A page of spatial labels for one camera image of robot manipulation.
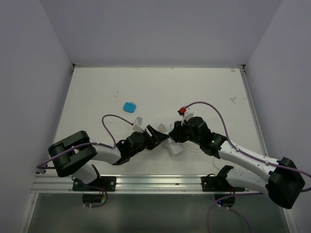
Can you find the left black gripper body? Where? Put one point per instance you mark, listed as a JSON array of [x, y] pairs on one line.
[[147, 142]]

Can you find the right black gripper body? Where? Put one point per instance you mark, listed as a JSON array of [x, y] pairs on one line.
[[187, 136]]

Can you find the teal plug adapter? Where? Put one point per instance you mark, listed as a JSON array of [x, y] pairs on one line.
[[172, 133]]

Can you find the white power strip socket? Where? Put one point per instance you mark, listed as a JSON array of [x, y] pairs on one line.
[[172, 146]]

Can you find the blue plug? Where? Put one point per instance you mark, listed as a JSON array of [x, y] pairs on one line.
[[129, 107]]

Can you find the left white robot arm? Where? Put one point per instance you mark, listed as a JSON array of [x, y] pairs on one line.
[[71, 155]]

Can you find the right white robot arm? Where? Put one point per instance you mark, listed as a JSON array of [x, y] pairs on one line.
[[278, 179]]

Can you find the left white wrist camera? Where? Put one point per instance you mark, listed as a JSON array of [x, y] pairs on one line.
[[137, 125]]

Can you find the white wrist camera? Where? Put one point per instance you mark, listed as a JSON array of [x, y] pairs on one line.
[[186, 113], [137, 125]]

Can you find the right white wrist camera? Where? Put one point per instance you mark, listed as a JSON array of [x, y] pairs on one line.
[[186, 113]]

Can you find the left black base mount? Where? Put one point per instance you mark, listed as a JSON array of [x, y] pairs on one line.
[[108, 183]]

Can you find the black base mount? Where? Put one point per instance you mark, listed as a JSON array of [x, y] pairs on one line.
[[218, 183], [108, 183]]

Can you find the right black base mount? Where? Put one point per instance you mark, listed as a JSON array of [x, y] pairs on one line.
[[218, 183]]

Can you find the aluminium right side rail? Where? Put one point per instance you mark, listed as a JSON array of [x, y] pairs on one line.
[[253, 110]]

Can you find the aluminium rail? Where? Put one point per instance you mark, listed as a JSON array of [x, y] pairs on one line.
[[253, 110], [139, 184]]

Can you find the aluminium front rail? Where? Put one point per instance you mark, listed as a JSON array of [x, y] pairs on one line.
[[139, 184]]

